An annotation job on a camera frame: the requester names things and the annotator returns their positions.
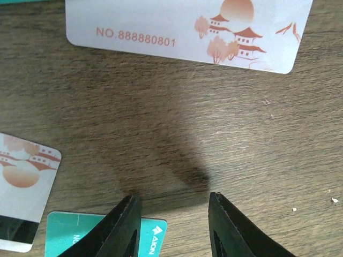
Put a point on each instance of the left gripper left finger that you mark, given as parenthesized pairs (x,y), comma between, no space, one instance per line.
(117,234)

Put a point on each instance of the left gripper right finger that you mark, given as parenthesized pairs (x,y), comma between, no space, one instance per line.
(233,234)

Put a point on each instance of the teal vertical card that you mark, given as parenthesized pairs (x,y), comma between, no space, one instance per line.
(64,229)

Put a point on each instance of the white card black stripe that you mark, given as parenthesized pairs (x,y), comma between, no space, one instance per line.
(28,171)

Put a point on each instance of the white card red pattern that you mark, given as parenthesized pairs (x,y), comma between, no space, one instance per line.
(257,35)

